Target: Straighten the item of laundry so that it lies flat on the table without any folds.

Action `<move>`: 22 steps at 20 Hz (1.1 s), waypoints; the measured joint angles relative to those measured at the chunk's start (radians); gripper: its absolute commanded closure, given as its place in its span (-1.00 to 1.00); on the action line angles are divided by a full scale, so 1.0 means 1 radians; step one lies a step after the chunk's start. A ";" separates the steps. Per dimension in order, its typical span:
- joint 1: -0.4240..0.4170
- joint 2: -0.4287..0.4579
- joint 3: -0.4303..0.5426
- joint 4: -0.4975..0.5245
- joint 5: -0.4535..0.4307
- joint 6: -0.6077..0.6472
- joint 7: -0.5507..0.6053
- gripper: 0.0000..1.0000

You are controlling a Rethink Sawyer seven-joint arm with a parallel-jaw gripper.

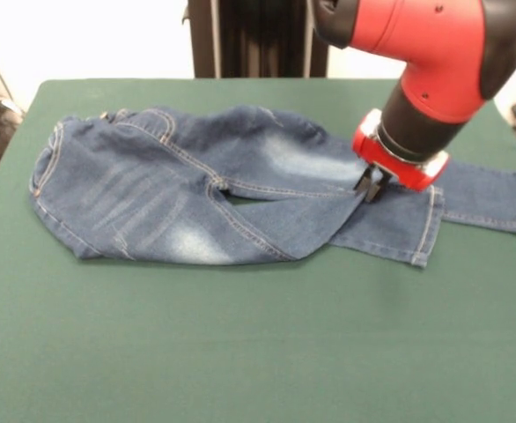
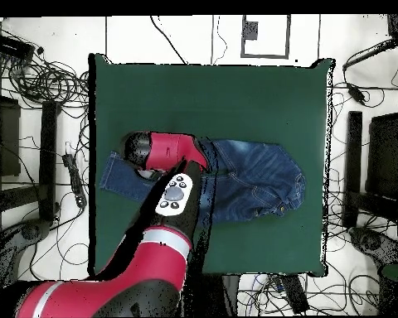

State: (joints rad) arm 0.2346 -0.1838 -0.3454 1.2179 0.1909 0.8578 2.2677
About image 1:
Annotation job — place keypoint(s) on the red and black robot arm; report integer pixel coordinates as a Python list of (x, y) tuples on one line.
[(434, 66)]

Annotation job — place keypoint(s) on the blue denim jeans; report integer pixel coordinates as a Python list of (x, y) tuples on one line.
[(174, 189)]

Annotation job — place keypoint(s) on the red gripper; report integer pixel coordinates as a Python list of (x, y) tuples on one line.
[(399, 174)]

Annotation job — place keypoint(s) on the dark green table cloth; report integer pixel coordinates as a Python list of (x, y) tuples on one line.
[(152, 343)]

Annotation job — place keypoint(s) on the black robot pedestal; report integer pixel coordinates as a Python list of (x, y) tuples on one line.
[(253, 39)]

